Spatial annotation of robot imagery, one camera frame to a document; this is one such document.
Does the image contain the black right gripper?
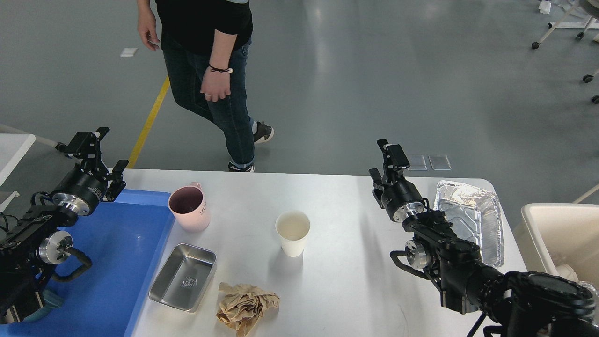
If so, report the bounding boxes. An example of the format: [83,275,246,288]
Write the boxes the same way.
[368,139,425,223]

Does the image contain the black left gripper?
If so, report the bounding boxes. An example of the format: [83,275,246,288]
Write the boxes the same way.
[52,127,129,216]

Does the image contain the pink ribbed mug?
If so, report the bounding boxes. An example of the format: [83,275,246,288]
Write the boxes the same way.
[168,182,211,233]

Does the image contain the stainless steel rectangular tray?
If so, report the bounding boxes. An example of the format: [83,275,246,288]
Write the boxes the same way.
[148,243,217,313]

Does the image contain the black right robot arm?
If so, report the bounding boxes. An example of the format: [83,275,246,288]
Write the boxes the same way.
[369,139,599,337]

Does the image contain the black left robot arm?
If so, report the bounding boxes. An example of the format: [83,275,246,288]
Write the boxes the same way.
[0,127,129,324]

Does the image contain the clear floor plate left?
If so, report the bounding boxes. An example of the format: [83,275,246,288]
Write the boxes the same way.
[407,155,428,171]

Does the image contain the clear floor plate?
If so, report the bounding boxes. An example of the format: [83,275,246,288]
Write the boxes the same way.
[428,154,452,170]
[407,155,428,171]

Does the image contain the clear floor plate right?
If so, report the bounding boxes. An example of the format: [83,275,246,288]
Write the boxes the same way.
[428,154,452,170]

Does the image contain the blue plastic tray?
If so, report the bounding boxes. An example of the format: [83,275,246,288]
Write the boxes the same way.
[1,190,174,337]

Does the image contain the aluminium foil tray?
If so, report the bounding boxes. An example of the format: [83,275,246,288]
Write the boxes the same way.
[434,181,504,267]

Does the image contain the white paper cup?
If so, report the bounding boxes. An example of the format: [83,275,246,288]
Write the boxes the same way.
[275,210,312,257]

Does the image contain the white paper scrap on floor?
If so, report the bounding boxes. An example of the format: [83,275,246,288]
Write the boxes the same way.
[119,48,138,58]

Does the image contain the teal ceramic mug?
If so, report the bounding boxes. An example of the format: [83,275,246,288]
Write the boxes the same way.
[23,288,64,322]

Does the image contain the person in dark clothes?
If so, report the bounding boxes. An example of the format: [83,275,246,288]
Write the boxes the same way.
[137,0,275,172]

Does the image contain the beige plastic bin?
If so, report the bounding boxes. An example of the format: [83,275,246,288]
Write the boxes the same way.
[513,203,599,289]

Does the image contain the crumpled brown paper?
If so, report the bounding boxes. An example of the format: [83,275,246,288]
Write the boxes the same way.
[216,282,280,337]

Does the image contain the white rolling chair base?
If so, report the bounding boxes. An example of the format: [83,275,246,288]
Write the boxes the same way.
[530,0,598,107]

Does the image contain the black cables at left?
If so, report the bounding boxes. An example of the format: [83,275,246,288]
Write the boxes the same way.
[0,212,19,234]

